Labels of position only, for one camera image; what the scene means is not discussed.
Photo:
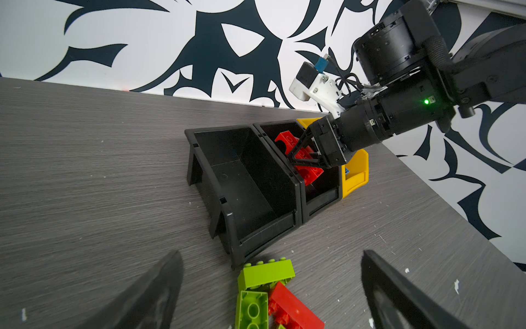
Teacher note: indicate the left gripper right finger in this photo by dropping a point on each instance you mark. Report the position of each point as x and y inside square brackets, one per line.
[394, 301]

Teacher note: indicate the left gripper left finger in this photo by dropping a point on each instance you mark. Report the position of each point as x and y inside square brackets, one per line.
[149, 302]

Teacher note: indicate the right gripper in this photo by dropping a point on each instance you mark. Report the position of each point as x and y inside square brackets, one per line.
[402, 107]

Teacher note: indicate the red long brick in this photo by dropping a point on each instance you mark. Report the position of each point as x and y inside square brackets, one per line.
[309, 174]

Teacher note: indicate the green brick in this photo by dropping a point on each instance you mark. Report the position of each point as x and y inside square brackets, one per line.
[252, 310]
[264, 276]

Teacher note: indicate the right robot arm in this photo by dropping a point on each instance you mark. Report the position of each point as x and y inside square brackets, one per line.
[489, 68]

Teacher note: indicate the right black bin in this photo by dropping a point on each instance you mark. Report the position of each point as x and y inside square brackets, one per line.
[309, 208]

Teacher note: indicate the black bin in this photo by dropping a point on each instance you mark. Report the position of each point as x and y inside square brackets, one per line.
[252, 197]
[309, 208]

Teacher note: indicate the yellow bin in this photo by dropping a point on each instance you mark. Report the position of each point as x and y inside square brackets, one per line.
[345, 179]

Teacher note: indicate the left black bin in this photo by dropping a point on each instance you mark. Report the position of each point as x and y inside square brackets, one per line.
[252, 197]

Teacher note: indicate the green brick top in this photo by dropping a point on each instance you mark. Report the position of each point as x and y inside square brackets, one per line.
[264, 276]

